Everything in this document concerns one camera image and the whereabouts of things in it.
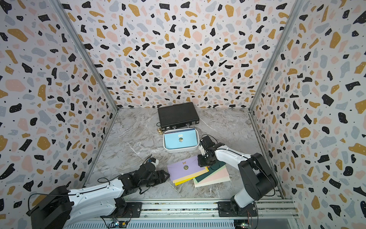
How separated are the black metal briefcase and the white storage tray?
0.05m

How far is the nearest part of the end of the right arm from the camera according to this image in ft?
2.20

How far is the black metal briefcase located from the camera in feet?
3.53

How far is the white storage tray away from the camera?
0.96 meters

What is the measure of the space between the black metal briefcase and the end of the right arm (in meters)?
0.32
